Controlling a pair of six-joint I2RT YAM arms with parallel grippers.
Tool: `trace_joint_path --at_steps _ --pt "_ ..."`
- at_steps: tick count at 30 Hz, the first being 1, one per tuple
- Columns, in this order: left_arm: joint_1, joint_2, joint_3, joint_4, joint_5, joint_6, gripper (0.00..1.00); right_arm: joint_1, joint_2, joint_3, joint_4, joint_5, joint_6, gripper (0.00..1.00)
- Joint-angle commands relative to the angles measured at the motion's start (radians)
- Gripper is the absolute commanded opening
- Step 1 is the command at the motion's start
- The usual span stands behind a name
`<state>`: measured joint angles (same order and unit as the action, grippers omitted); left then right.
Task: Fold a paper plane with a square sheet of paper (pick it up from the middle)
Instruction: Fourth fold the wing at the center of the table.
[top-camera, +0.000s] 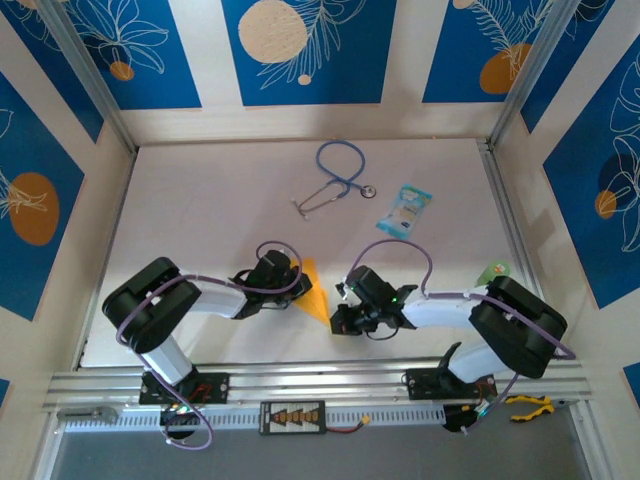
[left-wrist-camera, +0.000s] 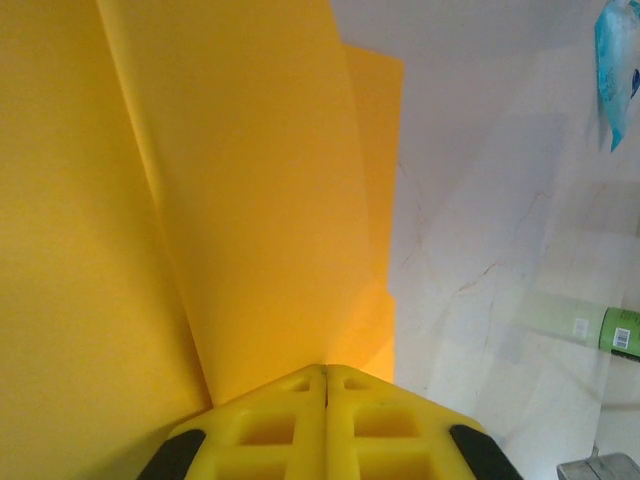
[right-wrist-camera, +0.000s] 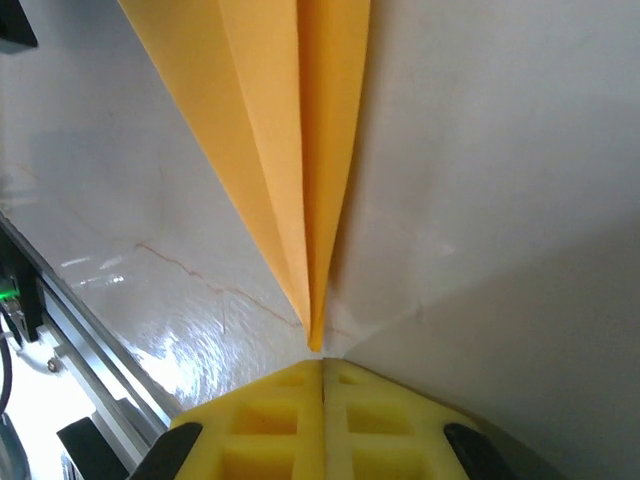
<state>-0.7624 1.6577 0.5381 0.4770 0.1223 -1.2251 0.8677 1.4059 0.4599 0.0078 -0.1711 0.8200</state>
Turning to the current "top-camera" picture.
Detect aluminium corner post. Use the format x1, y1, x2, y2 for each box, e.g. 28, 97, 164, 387
37, 0, 139, 156
487, 0, 584, 149

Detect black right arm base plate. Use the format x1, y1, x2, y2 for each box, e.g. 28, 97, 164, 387
405, 368, 497, 401

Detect aluminium side rail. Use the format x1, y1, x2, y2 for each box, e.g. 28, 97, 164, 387
477, 139, 561, 359

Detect green bottle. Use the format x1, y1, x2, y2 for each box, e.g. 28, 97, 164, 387
473, 259, 512, 290

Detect blue white wipes packet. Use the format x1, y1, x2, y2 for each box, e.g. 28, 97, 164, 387
375, 182, 434, 239

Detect small circuit board green LED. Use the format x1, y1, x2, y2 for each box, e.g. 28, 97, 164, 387
159, 399, 204, 427
469, 399, 499, 420

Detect black power distribution board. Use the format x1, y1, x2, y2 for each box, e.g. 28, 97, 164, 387
259, 400, 327, 436

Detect orange paper sheet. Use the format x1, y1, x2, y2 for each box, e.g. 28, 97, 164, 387
292, 257, 334, 326

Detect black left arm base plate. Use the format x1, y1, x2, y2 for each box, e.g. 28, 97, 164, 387
138, 372, 231, 406

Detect yellow black pliers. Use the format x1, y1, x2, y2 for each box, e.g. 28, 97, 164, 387
508, 394, 577, 424

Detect long aluminium frame rail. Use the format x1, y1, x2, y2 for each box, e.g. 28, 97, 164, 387
42, 357, 594, 414

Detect red black wire yellow plug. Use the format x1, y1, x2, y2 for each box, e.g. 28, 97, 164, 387
325, 417, 374, 435

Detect blue stethoscope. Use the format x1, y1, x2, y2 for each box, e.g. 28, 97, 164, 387
291, 140, 377, 222

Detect grey slotted cable duct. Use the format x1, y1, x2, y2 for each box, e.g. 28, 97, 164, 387
59, 403, 446, 434

